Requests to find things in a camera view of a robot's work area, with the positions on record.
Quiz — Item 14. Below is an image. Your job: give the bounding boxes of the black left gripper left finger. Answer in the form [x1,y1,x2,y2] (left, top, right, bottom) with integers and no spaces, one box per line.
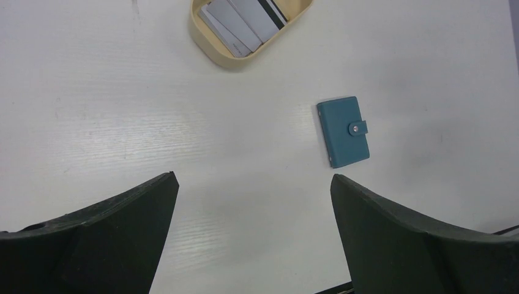
[1,172,179,293]

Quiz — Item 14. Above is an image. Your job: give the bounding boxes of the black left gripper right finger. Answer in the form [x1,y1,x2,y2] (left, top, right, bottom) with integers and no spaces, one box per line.
[330,174,518,293]

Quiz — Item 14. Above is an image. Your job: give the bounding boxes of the blue card holder wallet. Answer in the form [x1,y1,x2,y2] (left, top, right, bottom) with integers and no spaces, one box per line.
[316,96,370,168]

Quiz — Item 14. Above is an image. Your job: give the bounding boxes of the grey card in tray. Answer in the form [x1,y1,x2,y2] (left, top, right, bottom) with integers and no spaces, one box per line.
[198,1,262,58]

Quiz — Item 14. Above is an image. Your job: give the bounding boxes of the white card with black stripe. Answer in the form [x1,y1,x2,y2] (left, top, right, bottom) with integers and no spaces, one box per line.
[230,0,288,43]

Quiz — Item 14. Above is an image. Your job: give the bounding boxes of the beige oval tray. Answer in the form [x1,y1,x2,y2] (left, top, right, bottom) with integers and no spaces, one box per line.
[187,0,313,70]

